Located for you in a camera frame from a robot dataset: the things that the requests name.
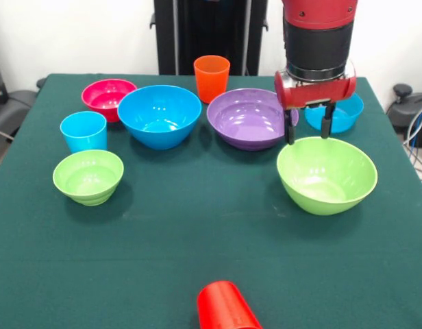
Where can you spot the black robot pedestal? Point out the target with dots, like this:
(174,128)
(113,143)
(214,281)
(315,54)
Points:
(204,27)

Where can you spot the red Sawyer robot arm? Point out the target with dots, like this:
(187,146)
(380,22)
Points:
(317,41)

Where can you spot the blue cup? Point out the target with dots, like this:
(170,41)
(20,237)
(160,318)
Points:
(84,133)

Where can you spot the small pinkish red bowl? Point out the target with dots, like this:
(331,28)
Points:
(105,94)

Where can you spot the black equipment base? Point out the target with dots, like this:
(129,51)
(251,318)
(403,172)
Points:
(15,103)
(403,109)

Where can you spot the orange cup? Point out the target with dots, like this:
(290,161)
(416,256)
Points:
(211,82)

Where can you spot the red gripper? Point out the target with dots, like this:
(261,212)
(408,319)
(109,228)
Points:
(313,94)

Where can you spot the dark green tablecloth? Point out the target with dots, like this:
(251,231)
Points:
(128,240)

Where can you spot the small green bowl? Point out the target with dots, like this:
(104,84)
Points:
(87,178)

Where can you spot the red cup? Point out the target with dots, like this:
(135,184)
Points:
(228,308)

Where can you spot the large blue bowl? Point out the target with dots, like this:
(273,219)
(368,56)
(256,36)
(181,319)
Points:
(156,113)

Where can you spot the large green bowl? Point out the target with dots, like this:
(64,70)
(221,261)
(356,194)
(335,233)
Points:
(324,174)

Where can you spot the small blue bowl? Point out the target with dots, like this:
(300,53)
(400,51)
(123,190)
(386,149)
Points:
(348,116)

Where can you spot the purple bowl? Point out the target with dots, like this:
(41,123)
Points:
(245,116)

